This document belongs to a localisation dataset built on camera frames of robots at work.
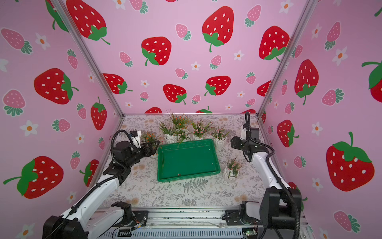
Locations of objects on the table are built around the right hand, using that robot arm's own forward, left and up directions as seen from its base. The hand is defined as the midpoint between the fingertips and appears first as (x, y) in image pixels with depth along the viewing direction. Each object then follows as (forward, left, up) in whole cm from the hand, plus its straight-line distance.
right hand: (233, 140), depth 86 cm
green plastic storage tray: (-8, +30, -14) cm, 34 cm away
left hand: (-8, +43, +5) cm, 44 cm away
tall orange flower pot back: (+13, +34, -3) cm, 36 cm away
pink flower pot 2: (+4, +7, -3) cm, 9 cm away
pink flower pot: (+10, +21, -1) cm, 23 cm away
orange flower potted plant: (+1, +52, -3) cm, 52 cm away
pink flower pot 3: (-17, +1, -2) cm, 18 cm away
